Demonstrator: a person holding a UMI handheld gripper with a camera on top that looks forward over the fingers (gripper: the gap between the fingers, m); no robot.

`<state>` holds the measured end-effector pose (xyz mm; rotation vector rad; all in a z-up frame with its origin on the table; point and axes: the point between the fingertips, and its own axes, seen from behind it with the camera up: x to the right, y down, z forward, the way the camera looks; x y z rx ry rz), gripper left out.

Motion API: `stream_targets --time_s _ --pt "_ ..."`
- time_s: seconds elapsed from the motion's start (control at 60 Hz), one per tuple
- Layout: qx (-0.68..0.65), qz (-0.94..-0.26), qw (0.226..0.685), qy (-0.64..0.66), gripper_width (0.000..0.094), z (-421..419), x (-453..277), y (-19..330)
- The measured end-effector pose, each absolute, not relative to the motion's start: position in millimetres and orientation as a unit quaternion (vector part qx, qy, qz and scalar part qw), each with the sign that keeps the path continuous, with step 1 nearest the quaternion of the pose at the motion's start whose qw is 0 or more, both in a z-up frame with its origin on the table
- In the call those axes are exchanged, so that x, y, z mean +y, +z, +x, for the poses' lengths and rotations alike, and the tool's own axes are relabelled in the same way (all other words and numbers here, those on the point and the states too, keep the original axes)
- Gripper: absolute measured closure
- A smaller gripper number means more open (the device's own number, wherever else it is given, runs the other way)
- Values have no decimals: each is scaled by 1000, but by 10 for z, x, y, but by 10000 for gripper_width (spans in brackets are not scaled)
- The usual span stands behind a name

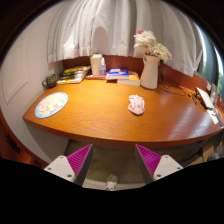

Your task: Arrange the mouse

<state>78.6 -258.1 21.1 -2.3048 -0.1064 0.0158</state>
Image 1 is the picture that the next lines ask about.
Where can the small clear spray bottle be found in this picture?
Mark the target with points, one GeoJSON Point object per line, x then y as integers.
{"type": "Point", "coordinates": [103, 68]}

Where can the pink computer mouse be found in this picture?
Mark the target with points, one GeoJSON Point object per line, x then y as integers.
{"type": "Point", "coordinates": [136, 105]}

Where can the white paper card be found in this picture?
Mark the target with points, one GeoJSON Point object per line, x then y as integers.
{"type": "Point", "coordinates": [213, 116]}

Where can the round printed mouse pad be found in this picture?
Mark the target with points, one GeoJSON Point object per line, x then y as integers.
{"type": "Point", "coordinates": [51, 105]}

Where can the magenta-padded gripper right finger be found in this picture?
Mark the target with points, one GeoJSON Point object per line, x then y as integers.
{"type": "Point", "coordinates": [163, 166]}

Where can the white pleated curtain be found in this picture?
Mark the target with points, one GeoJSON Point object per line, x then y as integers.
{"type": "Point", "coordinates": [100, 26]}

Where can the orange book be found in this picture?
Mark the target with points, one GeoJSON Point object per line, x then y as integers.
{"type": "Point", "coordinates": [131, 80]}

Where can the blue book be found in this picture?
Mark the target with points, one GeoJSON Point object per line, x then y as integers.
{"type": "Point", "coordinates": [118, 73]}

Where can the person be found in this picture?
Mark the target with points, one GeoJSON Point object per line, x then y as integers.
{"type": "Point", "coordinates": [111, 181]}

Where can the dark green mug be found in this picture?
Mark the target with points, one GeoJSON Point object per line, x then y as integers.
{"type": "Point", "coordinates": [51, 80]}

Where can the white flat device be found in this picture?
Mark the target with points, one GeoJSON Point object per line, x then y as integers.
{"type": "Point", "coordinates": [204, 97]}

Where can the red-brown flat book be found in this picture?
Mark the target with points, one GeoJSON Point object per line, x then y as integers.
{"type": "Point", "coordinates": [95, 77]}

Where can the white and yellow book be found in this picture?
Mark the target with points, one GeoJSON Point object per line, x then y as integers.
{"type": "Point", "coordinates": [69, 81]}

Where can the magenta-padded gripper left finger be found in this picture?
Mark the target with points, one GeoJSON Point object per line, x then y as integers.
{"type": "Point", "coordinates": [63, 166]}

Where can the small picture frame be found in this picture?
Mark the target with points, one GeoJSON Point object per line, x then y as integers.
{"type": "Point", "coordinates": [213, 93]}

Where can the white ceramic vase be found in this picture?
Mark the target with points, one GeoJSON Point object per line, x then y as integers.
{"type": "Point", "coordinates": [150, 73]}

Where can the cream tumbler with lid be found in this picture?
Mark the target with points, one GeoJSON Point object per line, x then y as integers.
{"type": "Point", "coordinates": [95, 65]}

